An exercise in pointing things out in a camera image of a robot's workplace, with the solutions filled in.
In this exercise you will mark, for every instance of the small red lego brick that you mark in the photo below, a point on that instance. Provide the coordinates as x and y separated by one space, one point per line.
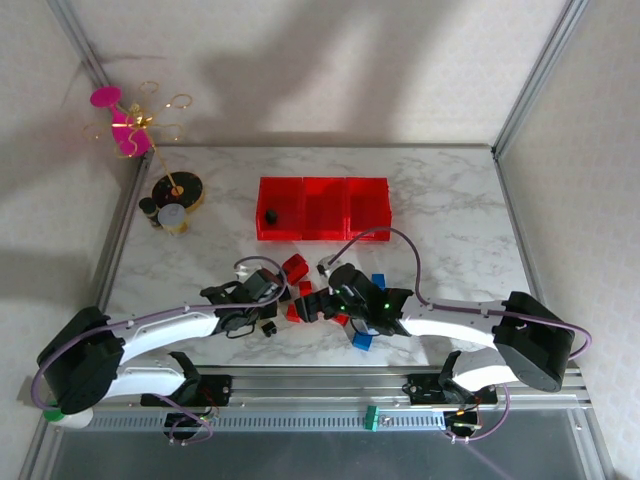
305 288
342 321
293 313

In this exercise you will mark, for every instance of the black lego brick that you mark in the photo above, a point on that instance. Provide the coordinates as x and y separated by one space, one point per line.
271 216
269 329

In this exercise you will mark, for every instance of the large red lego brick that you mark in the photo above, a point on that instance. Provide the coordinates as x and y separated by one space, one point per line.
295 267

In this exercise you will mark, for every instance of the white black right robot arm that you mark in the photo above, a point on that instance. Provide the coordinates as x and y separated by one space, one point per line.
450 327

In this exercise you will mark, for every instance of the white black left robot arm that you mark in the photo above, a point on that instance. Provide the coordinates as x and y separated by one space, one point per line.
165 325

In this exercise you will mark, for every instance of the blue lego brick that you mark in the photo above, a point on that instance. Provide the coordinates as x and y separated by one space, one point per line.
379 281
362 342

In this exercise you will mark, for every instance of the red plastic bin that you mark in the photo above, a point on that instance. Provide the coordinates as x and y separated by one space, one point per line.
367 207
280 205
325 210

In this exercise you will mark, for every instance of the gold jar white lid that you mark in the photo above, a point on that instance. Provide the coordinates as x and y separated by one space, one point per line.
174 219

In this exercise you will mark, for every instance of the green terminal connector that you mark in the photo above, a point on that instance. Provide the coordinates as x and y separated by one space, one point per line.
373 418

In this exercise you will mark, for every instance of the small black bottle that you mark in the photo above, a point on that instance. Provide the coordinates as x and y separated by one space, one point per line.
149 212

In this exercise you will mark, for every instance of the pink plastic goblet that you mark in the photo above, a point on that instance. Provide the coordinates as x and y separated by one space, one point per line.
131 135

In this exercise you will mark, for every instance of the green round cap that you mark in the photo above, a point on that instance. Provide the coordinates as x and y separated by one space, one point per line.
52 415

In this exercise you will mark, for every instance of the grey metal base plate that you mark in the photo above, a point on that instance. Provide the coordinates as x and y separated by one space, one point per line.
320 457

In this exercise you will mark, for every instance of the aluminium table edge rail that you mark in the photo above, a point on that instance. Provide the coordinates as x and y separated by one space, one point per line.
117 240
530 250

